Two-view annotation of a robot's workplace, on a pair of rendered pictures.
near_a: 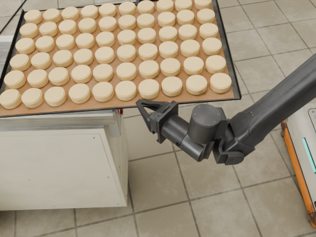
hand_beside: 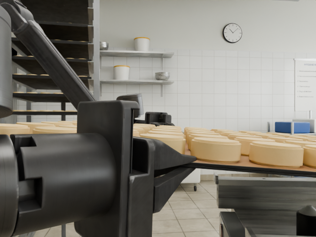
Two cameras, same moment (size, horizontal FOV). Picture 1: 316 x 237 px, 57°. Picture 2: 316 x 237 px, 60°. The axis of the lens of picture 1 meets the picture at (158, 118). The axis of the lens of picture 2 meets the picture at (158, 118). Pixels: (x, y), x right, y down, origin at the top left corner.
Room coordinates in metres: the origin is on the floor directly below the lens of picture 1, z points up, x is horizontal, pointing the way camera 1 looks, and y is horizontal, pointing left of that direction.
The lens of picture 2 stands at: (1.04, 0.07, 1.03)
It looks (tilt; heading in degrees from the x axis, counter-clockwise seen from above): 0 degrees down; 187
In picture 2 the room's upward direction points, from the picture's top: straight up
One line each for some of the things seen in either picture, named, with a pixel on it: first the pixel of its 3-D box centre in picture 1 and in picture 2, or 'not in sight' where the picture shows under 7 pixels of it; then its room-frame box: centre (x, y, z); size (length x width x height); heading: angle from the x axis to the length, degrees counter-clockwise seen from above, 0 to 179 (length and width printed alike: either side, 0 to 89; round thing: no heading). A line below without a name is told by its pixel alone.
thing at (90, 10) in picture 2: not in sight; (90, 25); (-0.59, -0.54, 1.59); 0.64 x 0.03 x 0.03; 20
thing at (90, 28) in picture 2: not in sight; (90, 40); (-0.59, -0.54, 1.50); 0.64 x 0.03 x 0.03; 20
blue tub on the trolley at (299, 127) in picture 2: not in sight; (291, 127); (-3.17, 1.54, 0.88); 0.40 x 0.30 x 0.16; 17
